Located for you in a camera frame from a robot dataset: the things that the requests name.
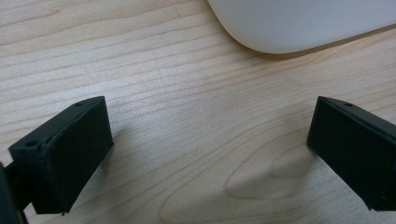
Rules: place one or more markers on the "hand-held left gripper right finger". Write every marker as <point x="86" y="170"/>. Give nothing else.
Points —
<point x="355" y="155"/>

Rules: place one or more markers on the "white plastic tray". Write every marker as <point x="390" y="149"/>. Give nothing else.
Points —
<point x="299" y="25"/>

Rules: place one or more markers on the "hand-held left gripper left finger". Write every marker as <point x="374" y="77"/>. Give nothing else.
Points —
<point x="62" y="158"/>

